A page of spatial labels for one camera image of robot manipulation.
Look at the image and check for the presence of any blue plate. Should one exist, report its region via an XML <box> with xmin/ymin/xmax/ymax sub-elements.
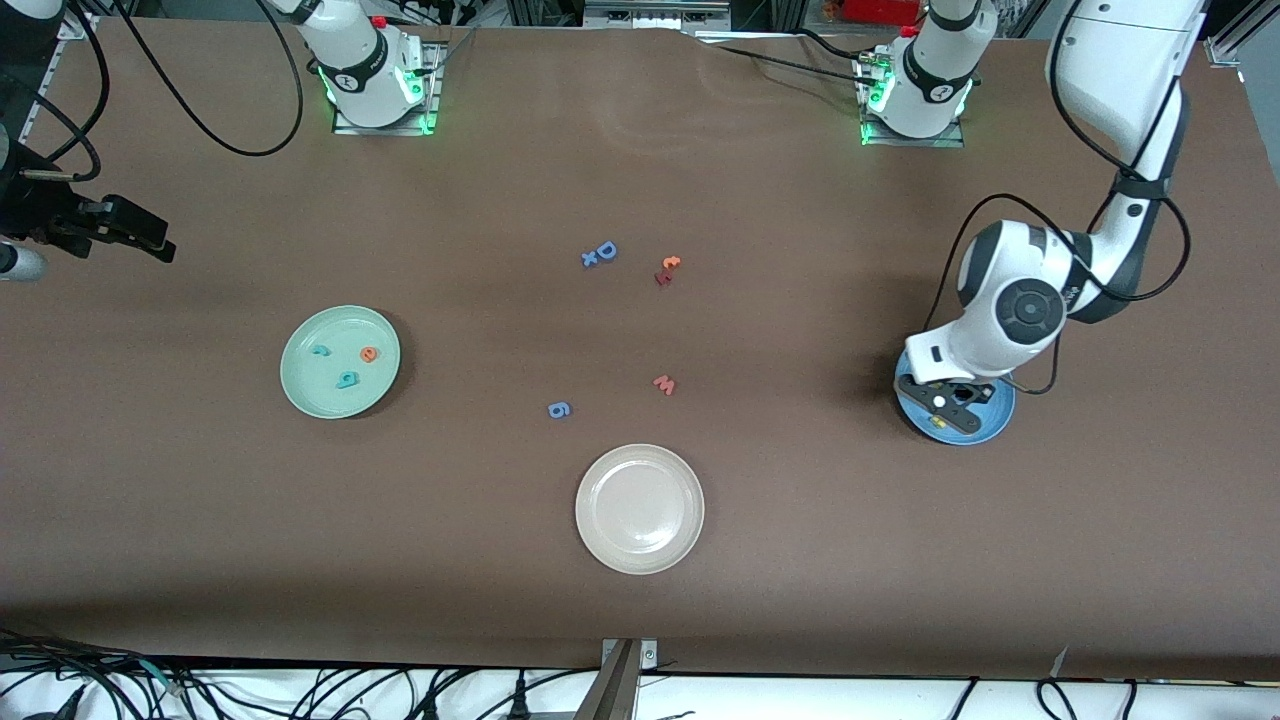
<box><xmin>893</xmin><ymin>345</ymin><xmax>1017</xmax><ymax>447</ymax></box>

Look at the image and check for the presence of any mint green plate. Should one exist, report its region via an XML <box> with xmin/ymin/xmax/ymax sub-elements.
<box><xmin>279</xmin><ymin>305</ymin><xmax>402</xmax><ymax>420</ymax></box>

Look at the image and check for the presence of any brown table cover mat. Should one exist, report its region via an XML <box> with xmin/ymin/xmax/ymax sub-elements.
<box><xmin>0</xmin><ymin>18</ymin><xmax>1280</xmax><ymax>683</ymax></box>

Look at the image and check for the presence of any beige plate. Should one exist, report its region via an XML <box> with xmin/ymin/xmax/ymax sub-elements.
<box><xmin>575</xmin><ymin>443</ymin><xmax>706</xmax><ymax>576</ymax></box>

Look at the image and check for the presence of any red box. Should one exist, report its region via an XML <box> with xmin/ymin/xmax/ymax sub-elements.
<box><xmin>842</xmin><ymin>0</ymin><xmax>926</xmax><ymax>25</ymax></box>

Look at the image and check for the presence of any aluminium corner profile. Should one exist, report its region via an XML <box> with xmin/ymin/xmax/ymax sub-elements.
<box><xmin>1205</xmin><ymin>0</ymin><xmax>1280</xmax><ymax>67</ymax></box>

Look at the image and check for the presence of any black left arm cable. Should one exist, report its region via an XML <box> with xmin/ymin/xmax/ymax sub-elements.
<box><xmin>935</xmin><ymin>60</ymin><xmax>1193</xmax><ymax>397</ymax></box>

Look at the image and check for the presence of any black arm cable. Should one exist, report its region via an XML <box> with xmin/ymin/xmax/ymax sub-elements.
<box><xmin>935</xmin><ymin>60</ymin><xmax>1193</xmax><ymax>397</ymax></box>
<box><xmin>0</xmin><ymin>0</ymin><xmax>304</xmax><ymax>186</ymax></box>

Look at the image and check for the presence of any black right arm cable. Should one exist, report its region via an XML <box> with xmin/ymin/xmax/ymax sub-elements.
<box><xmin>0</xmin><ymin>0</ymin><xmax>304</xmax><ymax>186</ymax></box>

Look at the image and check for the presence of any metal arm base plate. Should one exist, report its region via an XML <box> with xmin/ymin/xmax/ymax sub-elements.
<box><xmin>860</xmin><ymin>118</ymin><xmax>967</xmax><ymax>150</ymax></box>
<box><xmin>332</xmin><ymin>103</ymin><xmax>439</xmax><ymax>137</ymax></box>

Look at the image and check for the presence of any looped black cable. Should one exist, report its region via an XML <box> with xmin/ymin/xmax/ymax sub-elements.
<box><xmin>1035</xmin><ymin>678</ymin><xmax>1081</xmax><ymax>720</ymax></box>

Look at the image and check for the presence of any black cable on mat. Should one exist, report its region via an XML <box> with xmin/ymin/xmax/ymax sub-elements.
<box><xmin>690</xmin><ymin>28</ymin><xmax>883</xmax><ymax>91</ymax></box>

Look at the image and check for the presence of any teal cable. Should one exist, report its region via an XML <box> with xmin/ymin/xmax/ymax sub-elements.
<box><xmin>135</xmin><ymin>655</ymin><xmax>196</xmax><ymax>696</ymax></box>

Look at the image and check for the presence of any aluminium frame post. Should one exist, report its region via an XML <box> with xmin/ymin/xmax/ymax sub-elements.
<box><xmin>575</xmin><ymin>638</ymin><xmax>661</xmax><ymax>720</ymax></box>

